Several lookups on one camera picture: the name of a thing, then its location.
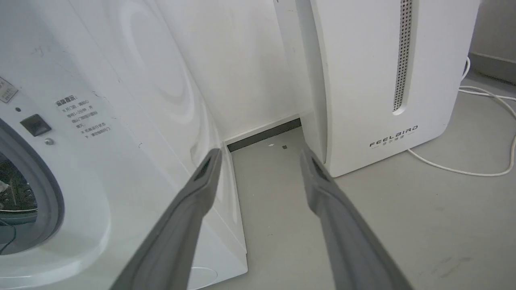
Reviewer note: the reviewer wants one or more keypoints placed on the white front-load washing machine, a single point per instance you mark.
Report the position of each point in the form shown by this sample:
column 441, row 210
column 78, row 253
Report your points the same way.
column 121, row 121

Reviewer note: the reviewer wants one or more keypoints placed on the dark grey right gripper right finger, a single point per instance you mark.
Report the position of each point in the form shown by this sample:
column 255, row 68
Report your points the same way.
column 350, row 241

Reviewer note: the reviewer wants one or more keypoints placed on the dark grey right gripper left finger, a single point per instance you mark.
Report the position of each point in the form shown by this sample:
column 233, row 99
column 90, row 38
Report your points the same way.
column 177, row 233

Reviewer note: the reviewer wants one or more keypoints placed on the grey rubber door gasket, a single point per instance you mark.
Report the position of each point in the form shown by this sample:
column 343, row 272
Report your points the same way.
column 44, row 189

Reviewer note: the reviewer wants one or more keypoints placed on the dark grey baseboard strip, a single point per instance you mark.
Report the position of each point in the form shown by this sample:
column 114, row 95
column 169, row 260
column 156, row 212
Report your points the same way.
column 264, row 135

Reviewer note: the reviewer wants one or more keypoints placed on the white Feelbird air purifier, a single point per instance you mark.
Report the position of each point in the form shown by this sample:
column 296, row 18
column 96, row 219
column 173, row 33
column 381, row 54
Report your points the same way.
column 363, row 80

